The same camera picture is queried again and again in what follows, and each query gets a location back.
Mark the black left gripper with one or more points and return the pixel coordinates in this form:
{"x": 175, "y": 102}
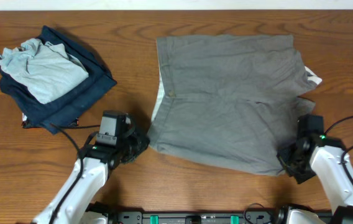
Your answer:
{"x": 137, "y": 144}

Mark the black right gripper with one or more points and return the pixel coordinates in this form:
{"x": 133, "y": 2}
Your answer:
{"x": 284, "y": 154}

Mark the grey shorts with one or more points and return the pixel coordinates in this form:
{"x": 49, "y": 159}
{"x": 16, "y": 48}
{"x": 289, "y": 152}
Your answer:
{"x": 230, "y": 101}

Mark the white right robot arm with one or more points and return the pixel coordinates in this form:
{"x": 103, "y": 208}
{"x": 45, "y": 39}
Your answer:
{"x": 327, "y": 159}

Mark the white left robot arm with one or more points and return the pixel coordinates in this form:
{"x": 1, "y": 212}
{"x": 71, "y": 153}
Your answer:
{"x": 101, "y": 154}

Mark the navy blue folded garment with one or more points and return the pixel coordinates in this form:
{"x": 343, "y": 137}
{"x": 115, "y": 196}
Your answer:
{"x": 63, "y": 111}

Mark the light grey folded shirt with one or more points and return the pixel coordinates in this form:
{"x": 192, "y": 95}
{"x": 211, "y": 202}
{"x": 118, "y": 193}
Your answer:
{"x": 46, "y": 69}

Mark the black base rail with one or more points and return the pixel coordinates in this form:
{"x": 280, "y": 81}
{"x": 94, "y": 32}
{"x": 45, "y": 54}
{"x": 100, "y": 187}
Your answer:
{"x": 207, "y": 217}

